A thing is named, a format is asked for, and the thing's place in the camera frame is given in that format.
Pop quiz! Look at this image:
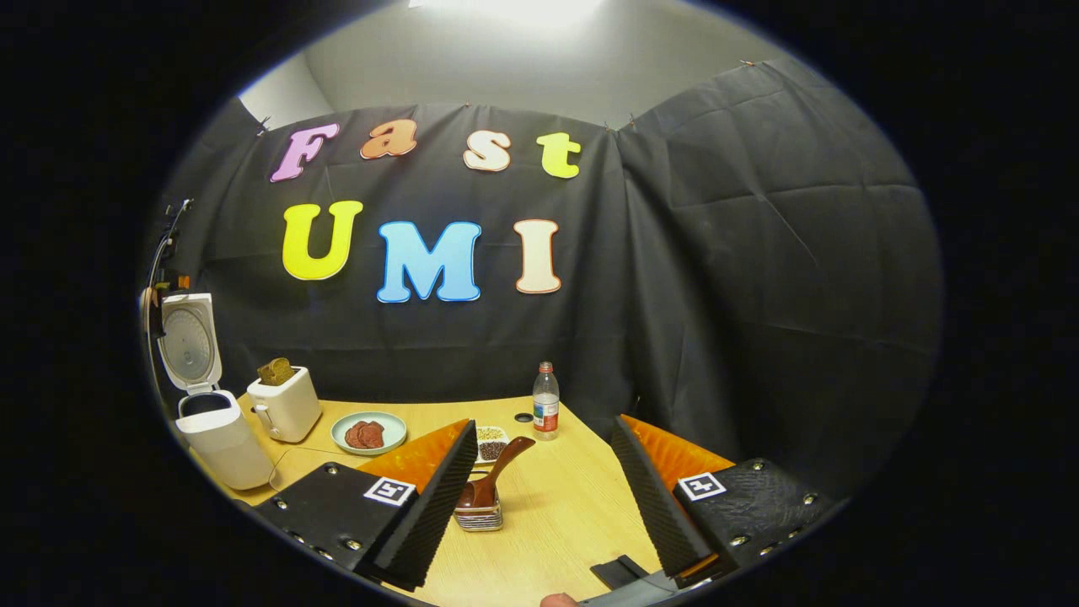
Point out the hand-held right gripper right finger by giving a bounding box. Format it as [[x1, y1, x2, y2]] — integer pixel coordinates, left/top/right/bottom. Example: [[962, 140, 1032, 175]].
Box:
[[609, 415, 840, 588]]

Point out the clear glass chopstick holder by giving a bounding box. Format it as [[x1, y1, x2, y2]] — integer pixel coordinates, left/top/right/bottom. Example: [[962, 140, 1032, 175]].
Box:
[[454, 489, 505, 533]]

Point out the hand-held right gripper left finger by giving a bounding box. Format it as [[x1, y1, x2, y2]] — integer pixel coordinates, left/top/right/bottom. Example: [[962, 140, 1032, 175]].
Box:
[[253, 419, 479, 591]]

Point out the white divided grain dish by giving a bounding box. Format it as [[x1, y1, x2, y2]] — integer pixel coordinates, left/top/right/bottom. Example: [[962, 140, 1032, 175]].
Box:
[[475, 425, 509, 465]]

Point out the white toaster cable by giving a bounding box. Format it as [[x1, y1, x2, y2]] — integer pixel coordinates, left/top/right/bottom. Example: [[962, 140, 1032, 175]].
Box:
[[268, 443, 338, 492]]

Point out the pale green plate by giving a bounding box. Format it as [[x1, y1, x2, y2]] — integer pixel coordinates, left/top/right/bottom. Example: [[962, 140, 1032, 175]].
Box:
[[330, 411, 408, 457]]

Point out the large ceiling light panel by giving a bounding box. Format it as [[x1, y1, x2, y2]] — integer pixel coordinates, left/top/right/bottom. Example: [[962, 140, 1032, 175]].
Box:
[[409, 0, 604, 26]]

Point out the white toaster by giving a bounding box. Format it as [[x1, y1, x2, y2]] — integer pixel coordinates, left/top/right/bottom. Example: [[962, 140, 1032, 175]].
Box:
[[246, 358, 323, 444]]

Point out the brown wooden spoon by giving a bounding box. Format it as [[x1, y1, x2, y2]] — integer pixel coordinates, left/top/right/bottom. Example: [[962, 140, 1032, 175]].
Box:
[[456, 436, 537, 511]]

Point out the white rice cooker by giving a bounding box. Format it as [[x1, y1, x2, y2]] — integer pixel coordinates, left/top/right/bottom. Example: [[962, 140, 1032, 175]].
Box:
[[158, 293, 276, 492]]

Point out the clear bottle with red label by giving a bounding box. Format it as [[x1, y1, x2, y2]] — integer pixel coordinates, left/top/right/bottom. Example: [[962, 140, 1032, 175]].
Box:
[[532, 362, 561, 441]]

